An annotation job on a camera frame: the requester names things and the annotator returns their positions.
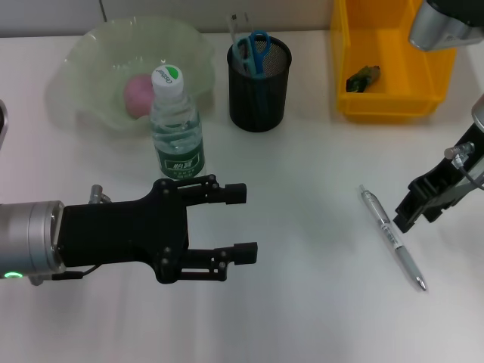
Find clear plastic ruler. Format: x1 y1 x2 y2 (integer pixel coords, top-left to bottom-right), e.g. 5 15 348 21
228 13 255 73

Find black mesh pen holder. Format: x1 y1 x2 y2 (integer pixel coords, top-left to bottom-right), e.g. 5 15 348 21
225 33 293 133

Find silver left gripper cable connector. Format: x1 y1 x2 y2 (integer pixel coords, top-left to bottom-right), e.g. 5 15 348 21
28 184 111 287

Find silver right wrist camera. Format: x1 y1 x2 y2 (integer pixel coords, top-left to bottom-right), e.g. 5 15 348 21
408 0 484 52

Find blue capped scissors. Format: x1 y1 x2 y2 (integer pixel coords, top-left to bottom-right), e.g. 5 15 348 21
231 29 271 126

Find green plastic wrapper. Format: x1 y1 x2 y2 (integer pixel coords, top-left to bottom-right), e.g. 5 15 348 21
345 64 383 94

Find grey gel pen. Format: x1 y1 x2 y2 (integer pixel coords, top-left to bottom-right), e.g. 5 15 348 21
357 183 430 293

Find clear green-label water bottle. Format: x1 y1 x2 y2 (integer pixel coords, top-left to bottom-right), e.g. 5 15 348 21
150 64 207 182

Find green glass fruit plate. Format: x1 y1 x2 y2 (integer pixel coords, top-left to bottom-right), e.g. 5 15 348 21
45 14 217 139

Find pink peach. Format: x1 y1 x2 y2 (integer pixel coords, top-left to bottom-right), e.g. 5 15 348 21
123 74 156 119

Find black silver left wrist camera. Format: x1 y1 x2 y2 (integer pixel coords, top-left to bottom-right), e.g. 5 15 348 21
0 100 8 152

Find yellow plastic storage bin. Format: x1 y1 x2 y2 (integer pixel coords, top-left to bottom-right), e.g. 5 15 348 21
329 0 458 124

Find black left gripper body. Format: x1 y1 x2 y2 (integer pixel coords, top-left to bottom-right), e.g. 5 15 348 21
56 179 190 284

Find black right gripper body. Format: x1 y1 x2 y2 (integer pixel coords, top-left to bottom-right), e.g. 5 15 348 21
407 123 484 208

